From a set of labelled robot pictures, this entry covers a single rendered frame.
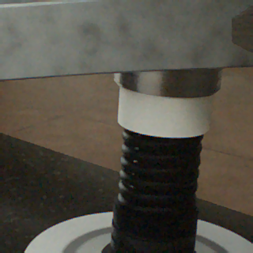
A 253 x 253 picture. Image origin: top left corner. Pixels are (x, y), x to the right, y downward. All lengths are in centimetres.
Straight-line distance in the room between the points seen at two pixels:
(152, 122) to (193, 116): 3
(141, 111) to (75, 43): 7
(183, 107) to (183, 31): 6
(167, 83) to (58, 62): 8
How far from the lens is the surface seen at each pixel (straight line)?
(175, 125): 45
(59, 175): 79
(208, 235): 59
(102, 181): 78
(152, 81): 43
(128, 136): 47
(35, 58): 42
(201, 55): 41
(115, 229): 50
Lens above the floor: 115
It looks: 20 degrees down
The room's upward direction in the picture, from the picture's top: 4 degrees clockwise
